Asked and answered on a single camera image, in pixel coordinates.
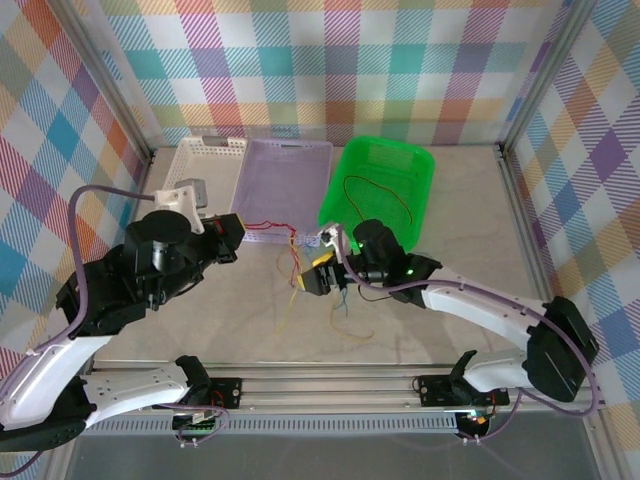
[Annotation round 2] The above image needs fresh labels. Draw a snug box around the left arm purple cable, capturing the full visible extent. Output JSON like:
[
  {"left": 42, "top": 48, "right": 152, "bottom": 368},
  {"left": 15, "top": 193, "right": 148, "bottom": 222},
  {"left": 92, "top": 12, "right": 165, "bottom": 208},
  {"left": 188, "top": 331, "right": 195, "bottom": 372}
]
[{"left": 0, "top": 184, "right": 234, "bottom": 476}]

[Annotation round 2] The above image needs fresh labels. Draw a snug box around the thin red cable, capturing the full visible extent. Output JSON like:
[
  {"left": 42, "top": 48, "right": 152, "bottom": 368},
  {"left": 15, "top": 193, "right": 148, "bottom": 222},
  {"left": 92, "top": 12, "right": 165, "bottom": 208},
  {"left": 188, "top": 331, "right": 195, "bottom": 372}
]
[
  {"left": 243, "top": 219, "right": 305, "bottom": 289},
  {"left": 343, "top": 174, "right": 414, "bottom": 227}
]

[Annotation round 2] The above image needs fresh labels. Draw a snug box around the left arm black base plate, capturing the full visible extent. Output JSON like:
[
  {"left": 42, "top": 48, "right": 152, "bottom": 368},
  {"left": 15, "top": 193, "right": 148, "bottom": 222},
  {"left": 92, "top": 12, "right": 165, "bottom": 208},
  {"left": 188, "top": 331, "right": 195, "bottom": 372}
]
[{"left": 149, "top": 377, "right": 244, "bottom": 411}]

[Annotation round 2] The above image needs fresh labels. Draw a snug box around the purple perforated plastic basket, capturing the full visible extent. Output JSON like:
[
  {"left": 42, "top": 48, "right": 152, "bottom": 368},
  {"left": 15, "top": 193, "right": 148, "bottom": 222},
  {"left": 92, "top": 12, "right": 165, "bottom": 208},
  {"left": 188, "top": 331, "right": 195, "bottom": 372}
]
[{"left": 228, "top": 139, "right": 335, "bottom": 246}]

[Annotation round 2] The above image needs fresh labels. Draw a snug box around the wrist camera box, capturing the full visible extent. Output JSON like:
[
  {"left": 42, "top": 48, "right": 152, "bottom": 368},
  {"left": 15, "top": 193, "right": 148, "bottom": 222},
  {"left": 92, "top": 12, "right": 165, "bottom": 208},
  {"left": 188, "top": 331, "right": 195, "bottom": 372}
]
[
  {"left": 152, "top": 178, "right": 207, "bottom": 234},
  {"left": 319, "top": 224, "right": 347, "bottom": 262}
]

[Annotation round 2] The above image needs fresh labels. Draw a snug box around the green controller circuit board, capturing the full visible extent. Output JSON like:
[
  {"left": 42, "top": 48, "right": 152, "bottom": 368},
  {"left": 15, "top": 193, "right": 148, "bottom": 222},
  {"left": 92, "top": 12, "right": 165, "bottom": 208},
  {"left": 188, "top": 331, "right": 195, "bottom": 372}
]
[{"left": 172, "top": 408, "right": 224, "bottom": 437}]

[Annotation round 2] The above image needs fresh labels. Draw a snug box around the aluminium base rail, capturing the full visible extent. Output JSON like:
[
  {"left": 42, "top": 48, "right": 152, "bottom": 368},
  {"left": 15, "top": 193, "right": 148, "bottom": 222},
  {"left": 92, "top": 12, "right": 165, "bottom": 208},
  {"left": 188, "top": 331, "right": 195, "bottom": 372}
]
[{"left": 54, "top": 367, "right": 609, "bottom": 416}]

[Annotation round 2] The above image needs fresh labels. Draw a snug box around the controller board with orange part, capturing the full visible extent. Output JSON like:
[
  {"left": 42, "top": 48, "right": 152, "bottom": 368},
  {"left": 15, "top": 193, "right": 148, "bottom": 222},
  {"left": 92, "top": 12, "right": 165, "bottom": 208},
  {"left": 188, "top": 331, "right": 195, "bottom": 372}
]
[{"left": 455, "top": 408, "right": 496, "bottom": 436}]

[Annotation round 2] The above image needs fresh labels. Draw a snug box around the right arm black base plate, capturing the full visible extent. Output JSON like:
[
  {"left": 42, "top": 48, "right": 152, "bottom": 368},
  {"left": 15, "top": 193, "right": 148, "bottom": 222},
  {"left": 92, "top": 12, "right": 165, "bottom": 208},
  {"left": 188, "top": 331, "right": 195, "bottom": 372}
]
[{"left": 417, "top": 374, "right": 511, "bottom": 407}]

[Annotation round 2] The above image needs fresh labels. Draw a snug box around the white perforated plastic basket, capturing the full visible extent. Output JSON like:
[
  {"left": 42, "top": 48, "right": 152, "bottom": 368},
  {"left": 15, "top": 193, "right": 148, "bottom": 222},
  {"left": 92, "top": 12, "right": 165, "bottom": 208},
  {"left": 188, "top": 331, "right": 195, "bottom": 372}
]
[{"left": 160, "top": 136, "right": 250, "bottom": 217}]

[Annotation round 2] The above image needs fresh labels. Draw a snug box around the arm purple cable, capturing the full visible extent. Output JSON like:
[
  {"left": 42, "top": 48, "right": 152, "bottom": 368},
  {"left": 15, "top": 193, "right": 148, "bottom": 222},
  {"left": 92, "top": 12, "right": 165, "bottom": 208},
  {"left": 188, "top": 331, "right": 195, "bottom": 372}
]
[
  {"left": 0, "top": 184, "right": 234, "bottom": 476},
  {"left": 329, "top": 227, "right": 601, "bottom": 446}
]

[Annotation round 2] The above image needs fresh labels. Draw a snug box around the aluminium side rail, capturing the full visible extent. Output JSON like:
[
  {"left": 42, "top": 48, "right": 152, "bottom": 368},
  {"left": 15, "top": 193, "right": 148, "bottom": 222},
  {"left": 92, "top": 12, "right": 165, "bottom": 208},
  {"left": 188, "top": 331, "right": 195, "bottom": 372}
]
[{"left": 497, "top": 144, "right": 576, "bottom": 369}]

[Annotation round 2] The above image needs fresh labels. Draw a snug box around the grey slotted cable duct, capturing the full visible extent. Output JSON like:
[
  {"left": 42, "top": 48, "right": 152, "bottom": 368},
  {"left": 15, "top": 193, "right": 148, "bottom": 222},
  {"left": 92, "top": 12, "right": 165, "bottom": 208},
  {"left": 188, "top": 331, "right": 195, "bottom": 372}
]
[{"left": 79, "top": 417, "right": 460, "bottom": 435}]

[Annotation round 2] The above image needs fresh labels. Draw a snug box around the aluminium frame post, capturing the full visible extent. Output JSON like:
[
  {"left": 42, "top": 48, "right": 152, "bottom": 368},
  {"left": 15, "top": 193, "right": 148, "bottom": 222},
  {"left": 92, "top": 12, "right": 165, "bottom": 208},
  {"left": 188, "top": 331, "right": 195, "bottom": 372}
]
[
  {"left": 498, "top": 0, "right": 599, "bottom": 154},
  {"left": 58, "top": 0, "right": 155, "bottom": 162}
]

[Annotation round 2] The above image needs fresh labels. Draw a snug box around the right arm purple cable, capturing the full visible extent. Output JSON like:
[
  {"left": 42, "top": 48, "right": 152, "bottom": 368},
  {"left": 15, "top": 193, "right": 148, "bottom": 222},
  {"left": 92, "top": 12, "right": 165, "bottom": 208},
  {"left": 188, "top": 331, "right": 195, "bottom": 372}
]
[{"left": 329, "top": 227, "right": 601, "bottom": 446}]

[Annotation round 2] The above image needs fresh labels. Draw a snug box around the green plastic mesh basket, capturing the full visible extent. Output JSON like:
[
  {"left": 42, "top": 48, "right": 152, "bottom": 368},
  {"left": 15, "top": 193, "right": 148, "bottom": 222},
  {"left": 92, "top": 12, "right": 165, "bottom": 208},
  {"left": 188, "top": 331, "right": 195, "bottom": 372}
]
[{"left": 318, "top": 134, "right": 437, "bottom": 254}]

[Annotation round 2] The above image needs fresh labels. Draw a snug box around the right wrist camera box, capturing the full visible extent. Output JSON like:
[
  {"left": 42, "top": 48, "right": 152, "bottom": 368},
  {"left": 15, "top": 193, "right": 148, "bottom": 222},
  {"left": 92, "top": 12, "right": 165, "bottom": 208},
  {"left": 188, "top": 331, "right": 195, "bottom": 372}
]
[{"left": 319, "top": 224, "right": 347, "bottom": 262}]

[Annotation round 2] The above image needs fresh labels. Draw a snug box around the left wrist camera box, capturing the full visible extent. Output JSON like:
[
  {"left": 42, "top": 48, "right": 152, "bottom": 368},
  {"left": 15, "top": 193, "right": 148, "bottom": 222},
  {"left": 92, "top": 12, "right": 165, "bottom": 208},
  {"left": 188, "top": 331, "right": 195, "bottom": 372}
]
[{"left": 152, "top": 178, "right": 207, "bottom": 234}]

